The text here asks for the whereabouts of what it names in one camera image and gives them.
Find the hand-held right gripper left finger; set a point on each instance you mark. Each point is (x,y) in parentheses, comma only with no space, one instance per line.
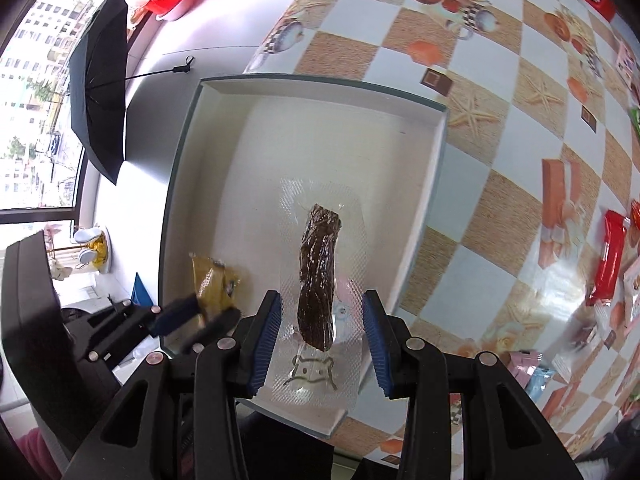
(264,345)

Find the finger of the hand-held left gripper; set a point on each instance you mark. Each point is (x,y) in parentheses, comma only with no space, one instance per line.
(215,327)
(172,316)

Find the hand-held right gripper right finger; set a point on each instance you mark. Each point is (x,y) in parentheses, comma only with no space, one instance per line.
(377,347)

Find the clear packet with brown snack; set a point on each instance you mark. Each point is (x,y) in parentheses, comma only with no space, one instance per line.
(320,280)

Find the white shallow box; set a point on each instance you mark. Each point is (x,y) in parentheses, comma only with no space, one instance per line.
(235,170)

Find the blue board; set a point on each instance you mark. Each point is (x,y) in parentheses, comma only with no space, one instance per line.
(142,292)

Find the rack with white slippers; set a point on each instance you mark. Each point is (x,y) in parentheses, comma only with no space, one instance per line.
(90,252)

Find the pink cloth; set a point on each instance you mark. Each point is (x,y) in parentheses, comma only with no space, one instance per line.
(37,455)

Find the small pink packet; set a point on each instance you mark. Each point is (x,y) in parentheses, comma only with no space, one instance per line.
(525,366)

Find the light blue snack packet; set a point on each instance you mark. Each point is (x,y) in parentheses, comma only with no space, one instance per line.
(540,385)

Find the checkered printed tablecloth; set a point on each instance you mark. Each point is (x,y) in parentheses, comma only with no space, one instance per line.
(500,170)

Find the black umbrella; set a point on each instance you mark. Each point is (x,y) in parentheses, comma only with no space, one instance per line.
(97,90)

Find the window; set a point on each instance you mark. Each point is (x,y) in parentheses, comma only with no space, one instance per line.
(35,100)

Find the long red snack packet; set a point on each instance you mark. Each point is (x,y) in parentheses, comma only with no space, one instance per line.
(610,260)

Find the orange snack packet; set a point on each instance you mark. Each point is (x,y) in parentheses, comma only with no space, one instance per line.
(635,220)

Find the green snack packet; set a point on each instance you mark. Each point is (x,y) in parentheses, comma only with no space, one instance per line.
(635,122)

